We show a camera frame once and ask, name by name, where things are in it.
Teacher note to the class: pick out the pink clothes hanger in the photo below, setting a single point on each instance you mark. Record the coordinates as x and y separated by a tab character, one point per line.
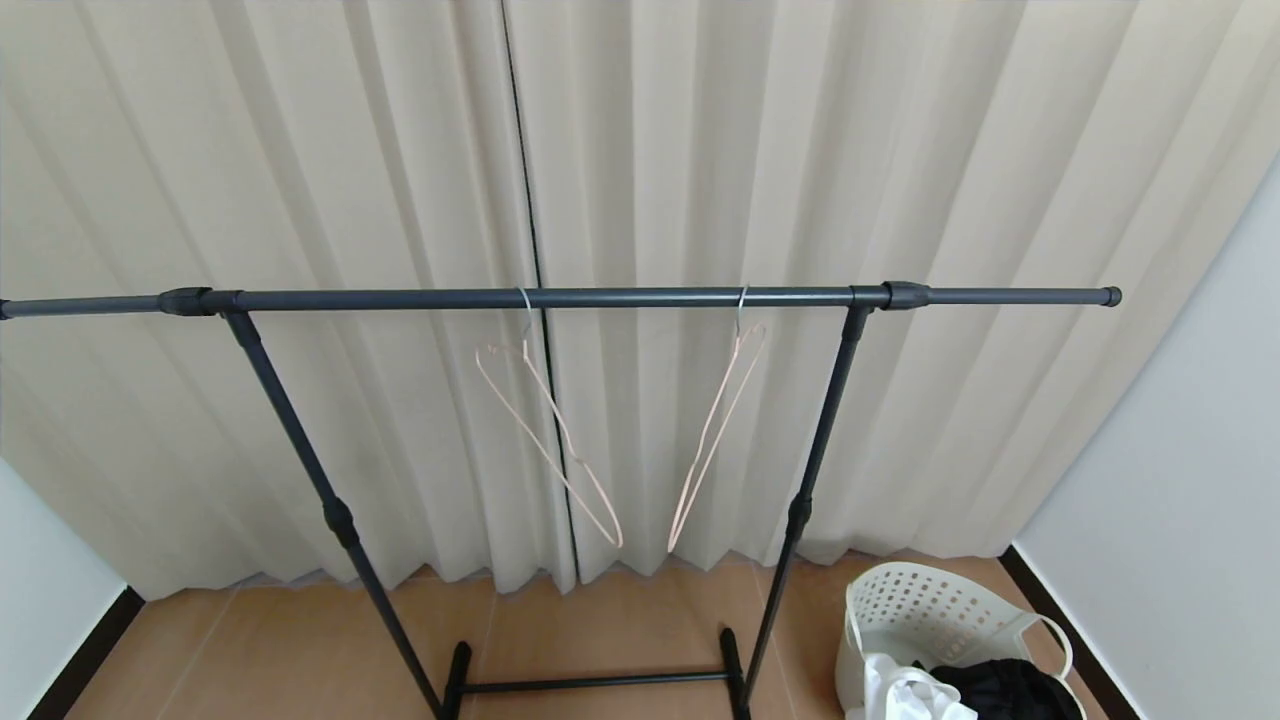
526	318
741	305

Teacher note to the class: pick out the black clothes rack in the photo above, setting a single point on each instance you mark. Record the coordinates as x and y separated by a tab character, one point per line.
600	298

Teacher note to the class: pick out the beige curtain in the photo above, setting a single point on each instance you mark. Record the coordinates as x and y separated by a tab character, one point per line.
300	150

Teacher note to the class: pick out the black shorts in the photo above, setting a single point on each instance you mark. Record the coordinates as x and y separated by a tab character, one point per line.
1010	690

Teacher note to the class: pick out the white printed t-shirt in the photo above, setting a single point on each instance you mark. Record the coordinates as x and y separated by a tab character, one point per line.
915	695

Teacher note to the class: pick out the white laundry basket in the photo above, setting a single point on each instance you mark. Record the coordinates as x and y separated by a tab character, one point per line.
930	605

